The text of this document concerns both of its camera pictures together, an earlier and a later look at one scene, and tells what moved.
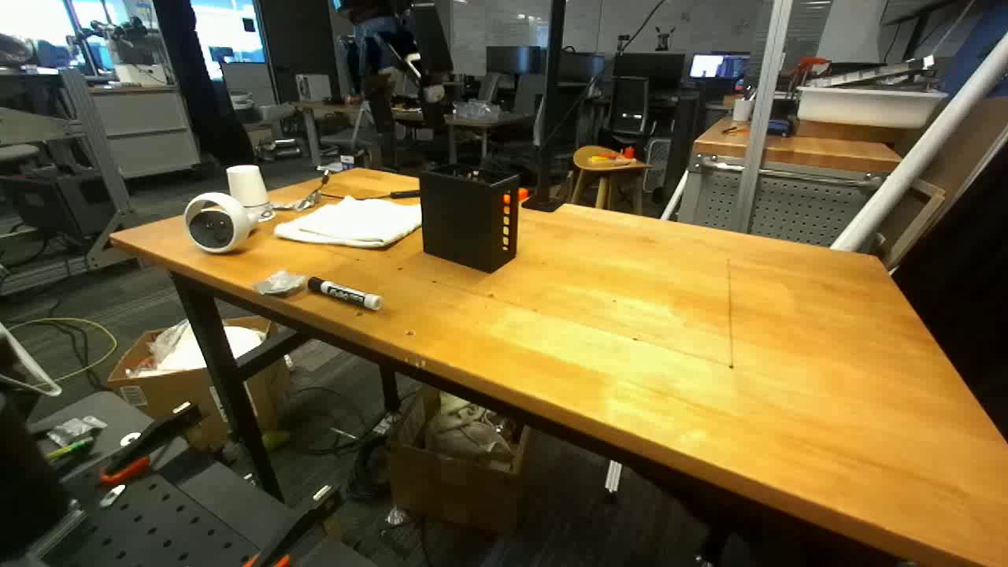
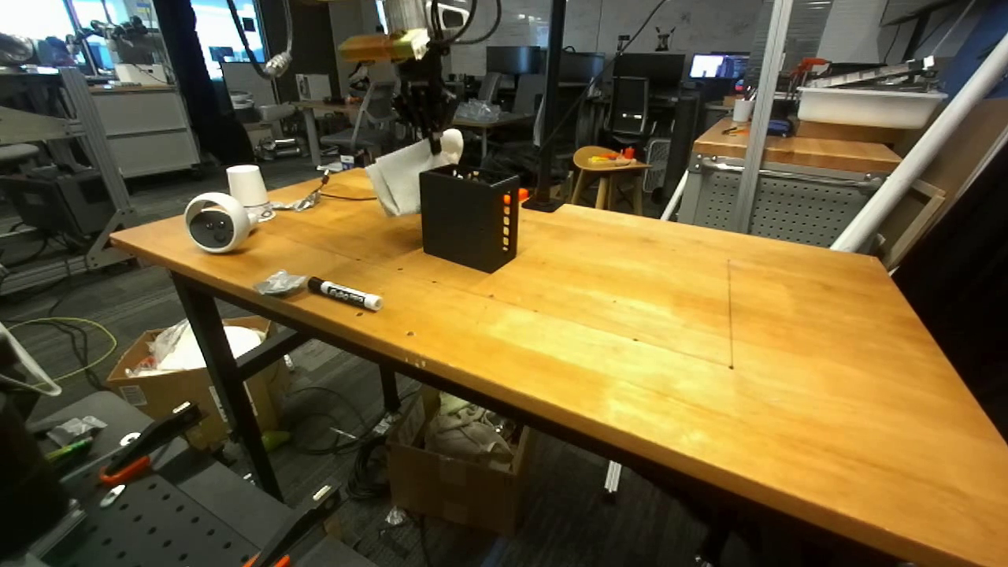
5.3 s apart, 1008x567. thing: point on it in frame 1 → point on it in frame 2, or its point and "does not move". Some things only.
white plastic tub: x=866 y=105 does not move
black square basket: x=472 y=218 does not move
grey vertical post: x=773 y=90 does not move
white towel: x=353 y=222 → x=398 y=177
